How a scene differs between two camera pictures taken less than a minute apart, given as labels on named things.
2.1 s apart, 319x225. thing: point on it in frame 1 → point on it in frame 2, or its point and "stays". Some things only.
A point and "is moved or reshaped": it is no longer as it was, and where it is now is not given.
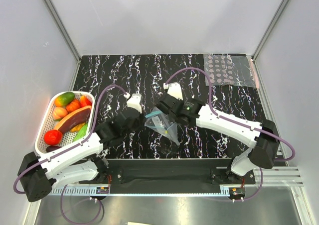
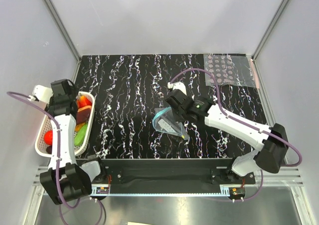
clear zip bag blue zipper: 160,121 is moved or reshaped
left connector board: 100,190 stays
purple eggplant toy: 52,148 stays
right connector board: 236,193 stays
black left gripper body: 139,124 → 74,93
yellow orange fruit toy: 77,128 stays
